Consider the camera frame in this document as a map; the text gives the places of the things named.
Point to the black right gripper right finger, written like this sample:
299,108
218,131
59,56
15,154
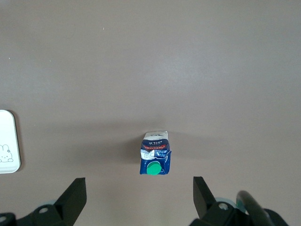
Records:
204,202

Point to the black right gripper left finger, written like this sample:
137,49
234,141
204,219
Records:
70,202

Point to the cream tray with rabbit print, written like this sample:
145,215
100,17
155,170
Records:
8,141

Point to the blue milk carton green cap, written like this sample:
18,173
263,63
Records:
154,162

